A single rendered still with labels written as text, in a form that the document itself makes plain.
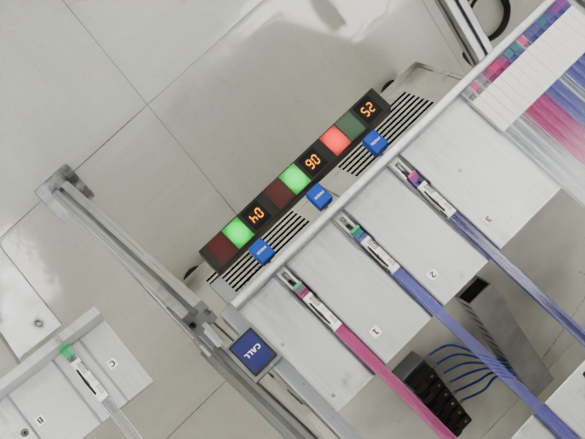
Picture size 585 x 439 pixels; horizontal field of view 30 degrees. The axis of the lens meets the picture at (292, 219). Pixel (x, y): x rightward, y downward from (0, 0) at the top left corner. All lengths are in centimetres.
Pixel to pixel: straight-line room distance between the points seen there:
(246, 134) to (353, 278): 80
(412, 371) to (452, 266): 32
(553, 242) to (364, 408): 43
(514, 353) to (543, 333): 11
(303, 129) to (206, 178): 23
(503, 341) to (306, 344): 48
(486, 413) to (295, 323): 58
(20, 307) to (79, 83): 44
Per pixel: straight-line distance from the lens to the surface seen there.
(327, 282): 148
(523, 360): 189
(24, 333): 218
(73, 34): 205
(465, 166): 153
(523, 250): 186
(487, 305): 179
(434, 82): 222
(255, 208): 151
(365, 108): 156
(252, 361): 142
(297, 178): 152
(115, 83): 209
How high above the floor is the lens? 194
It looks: 56 degrees down
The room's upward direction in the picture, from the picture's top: 122 degrees clockwise
